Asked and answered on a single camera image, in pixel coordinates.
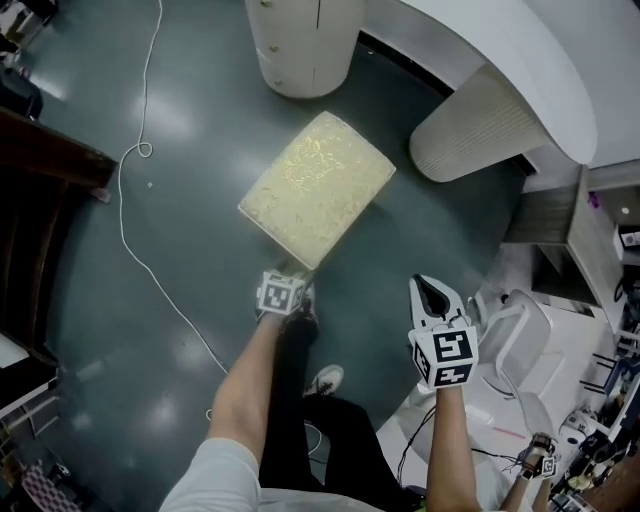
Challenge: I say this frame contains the person's right forearm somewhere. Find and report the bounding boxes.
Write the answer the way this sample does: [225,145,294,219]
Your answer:
[424,383,482,512]

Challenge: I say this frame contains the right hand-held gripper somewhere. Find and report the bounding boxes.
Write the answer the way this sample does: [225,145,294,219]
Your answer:
[407,273,481,391]

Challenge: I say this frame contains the dark wooden cabinet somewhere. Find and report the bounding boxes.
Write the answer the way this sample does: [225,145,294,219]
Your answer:
[0,106,119,374]

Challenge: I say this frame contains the white round drawer cabinet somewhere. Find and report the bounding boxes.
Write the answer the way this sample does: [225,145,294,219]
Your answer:
[244,0,362,99]

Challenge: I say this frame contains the cream gold patterned stool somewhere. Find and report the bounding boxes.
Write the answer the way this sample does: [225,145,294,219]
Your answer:
[237,110,397,272]

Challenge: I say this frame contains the black thin cables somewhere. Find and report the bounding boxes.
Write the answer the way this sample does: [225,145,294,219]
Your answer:
[396,407,437,487]

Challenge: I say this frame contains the person's white shirt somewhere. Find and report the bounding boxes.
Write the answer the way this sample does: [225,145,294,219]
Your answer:
[158,438,431,512]

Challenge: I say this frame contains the white plastic chair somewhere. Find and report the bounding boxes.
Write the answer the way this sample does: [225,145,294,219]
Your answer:
[468,288,557,454]

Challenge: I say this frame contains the person's left forearm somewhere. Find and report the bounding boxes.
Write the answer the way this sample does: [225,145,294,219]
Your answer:
[206,313,302,454]

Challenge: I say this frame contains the person's right sneaker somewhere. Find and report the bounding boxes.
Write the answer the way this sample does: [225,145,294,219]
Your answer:
[301,364,346,399]

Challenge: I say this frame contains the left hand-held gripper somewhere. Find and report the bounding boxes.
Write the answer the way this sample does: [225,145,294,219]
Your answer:
[254,268,309,318]

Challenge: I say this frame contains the long white floor cable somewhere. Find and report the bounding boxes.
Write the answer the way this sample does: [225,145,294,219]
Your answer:
[115,0,231,376]

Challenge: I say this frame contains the another person's forearm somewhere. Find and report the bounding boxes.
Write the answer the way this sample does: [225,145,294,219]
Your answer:
[498,477,532,512]

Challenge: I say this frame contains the person's left sneaker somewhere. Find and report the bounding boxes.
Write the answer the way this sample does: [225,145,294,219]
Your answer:
[282,282,321,347]

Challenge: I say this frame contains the person's sneaker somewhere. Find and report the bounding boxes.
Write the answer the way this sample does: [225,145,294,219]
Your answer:
[301,364,346,399]
[282,282,321,347]

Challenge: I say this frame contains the grey wood-grain desk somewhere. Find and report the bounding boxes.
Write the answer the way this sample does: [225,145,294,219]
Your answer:
[508,163,627,322]

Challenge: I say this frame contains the person's black trousers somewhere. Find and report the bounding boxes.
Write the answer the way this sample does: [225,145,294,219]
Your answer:
[257,312,402,494]

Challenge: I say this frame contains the checkered cloth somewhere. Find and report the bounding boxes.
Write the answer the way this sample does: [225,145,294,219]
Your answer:
[20,463,67,512]

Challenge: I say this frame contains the white table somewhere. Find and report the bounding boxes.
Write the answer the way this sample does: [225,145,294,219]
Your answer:
[357,0,602,184]

